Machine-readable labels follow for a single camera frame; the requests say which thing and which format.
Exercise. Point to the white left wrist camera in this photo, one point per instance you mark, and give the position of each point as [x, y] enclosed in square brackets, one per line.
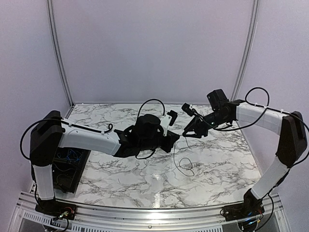
[168, 120]

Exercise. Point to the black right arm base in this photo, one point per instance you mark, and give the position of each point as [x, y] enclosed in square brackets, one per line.
[251, 206]

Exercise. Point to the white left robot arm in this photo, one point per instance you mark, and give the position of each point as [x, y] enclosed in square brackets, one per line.
[53, 132]

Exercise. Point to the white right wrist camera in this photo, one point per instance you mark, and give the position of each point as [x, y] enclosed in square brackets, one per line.
[189, 109]

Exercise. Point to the grey left frame post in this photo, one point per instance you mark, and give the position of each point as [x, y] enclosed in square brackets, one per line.
[57, 52]

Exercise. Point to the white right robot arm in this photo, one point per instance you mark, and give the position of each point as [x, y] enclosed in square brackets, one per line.
[278, 139]

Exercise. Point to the black divided storage bin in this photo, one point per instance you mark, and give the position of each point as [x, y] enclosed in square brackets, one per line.
[67, 168]

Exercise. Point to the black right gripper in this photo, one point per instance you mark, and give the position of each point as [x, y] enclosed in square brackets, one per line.
[199, 128]

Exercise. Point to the aluminium front table rail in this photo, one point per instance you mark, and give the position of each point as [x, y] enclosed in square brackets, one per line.
[95, 218]

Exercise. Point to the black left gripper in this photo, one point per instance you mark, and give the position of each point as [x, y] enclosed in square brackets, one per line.
[172, 137]

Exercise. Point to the grey corner frame post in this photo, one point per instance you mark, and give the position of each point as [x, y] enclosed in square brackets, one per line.
[247, 49]

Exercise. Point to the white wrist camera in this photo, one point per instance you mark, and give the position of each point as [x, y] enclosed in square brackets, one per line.
[189, 109]
[168, 120]

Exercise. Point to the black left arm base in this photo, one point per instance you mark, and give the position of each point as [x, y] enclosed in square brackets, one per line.
[55, 208]

